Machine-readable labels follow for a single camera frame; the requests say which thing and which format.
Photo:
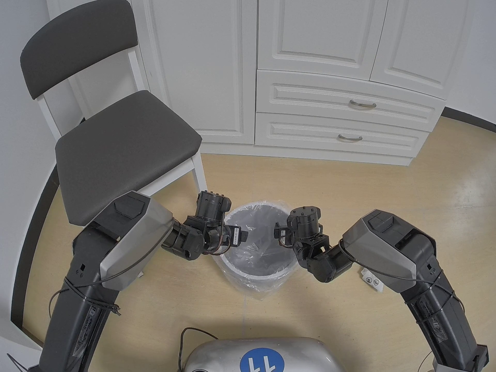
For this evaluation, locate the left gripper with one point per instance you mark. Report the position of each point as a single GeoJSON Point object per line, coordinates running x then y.
{"type": "Point", "coordinates": [234, 236]}

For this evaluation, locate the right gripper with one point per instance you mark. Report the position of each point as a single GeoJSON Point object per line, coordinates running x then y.
{"type": "Point", "coordinates": [283, 234]}

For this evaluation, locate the clear plastic bag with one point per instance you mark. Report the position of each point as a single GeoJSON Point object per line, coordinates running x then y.
{"type": "Point", "coordinates": [259, 254]}

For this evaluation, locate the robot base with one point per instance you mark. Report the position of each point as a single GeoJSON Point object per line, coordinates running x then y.
{"type": "Point", "coordinates": [271, 355]}

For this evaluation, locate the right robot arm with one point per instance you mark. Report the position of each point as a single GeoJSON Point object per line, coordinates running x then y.
{"type": "Point", "coordinates": [387, 246]}

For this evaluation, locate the white trash bin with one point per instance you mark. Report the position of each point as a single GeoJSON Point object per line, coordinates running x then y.
{"type": "Point", "coordinates": [267, 275]}

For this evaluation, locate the white chair with grey cushions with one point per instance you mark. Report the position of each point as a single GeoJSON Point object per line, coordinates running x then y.
{"type": "Point", "coordinates": [124, 138]}

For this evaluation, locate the white wardrobe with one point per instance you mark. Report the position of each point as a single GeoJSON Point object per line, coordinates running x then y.
{"type": "Point", "coordinates": [329, 33]}

